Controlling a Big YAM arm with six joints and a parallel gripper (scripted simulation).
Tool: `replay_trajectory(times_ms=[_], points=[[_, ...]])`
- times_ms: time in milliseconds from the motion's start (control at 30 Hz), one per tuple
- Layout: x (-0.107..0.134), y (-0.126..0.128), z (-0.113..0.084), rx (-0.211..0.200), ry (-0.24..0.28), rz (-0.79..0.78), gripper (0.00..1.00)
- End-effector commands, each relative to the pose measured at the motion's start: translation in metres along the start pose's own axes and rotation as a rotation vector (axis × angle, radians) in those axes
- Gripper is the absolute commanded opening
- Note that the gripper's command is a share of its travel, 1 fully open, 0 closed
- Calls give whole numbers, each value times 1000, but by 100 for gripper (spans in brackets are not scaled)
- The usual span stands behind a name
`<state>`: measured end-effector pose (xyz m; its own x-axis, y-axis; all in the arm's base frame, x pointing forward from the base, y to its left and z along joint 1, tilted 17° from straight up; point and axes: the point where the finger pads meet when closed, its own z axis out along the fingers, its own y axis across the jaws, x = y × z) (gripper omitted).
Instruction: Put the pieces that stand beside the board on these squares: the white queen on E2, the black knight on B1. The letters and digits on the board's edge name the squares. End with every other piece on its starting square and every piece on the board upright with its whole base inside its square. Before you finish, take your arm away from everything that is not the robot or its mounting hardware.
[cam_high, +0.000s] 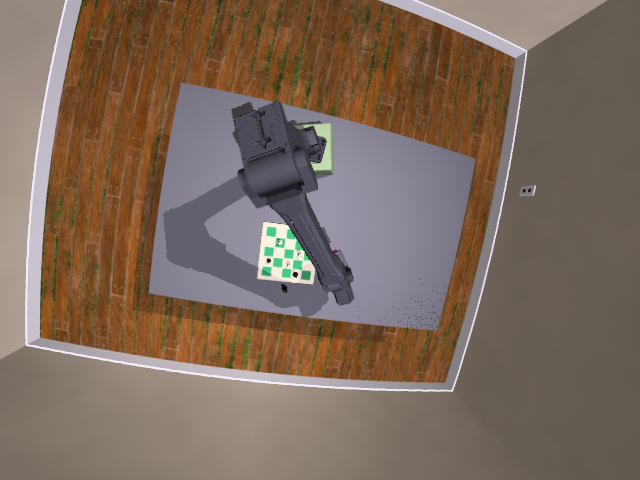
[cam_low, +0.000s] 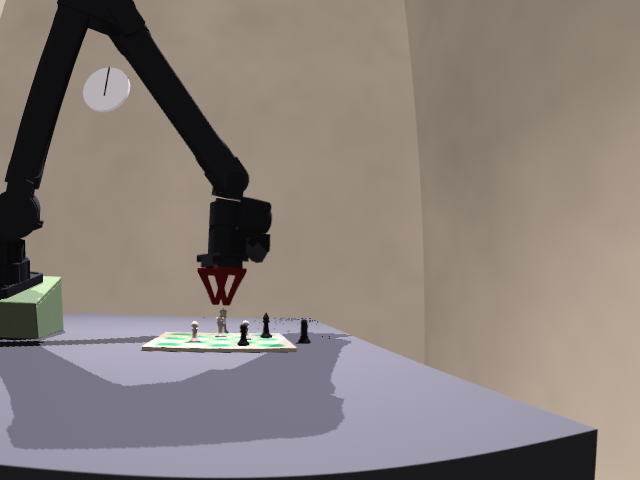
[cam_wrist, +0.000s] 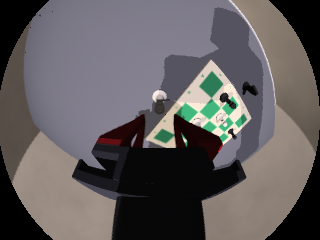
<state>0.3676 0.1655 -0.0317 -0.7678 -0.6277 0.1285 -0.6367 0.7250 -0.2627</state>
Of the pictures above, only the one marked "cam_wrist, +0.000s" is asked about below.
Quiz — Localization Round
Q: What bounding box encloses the green and cream chessboard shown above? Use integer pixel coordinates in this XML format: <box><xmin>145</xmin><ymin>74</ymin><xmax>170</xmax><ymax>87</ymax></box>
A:
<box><xmin>145</xmin><ymin>59</ymin><xmax>251</xmax><ymax>148</ymax></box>

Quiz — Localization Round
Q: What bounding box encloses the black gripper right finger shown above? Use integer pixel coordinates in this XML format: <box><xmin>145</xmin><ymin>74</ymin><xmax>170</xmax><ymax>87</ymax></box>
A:
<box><xmin>173</xmin><ymin>114</ymin><xmax>223</xmax><ymax>161</ymax></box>

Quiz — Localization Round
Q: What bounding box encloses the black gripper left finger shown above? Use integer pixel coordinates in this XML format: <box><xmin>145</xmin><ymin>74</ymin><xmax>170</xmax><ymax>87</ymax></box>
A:
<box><xmin>96</xmin><ymin>114</ymin><xmax>145</xmax><ymax>148</ymax></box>

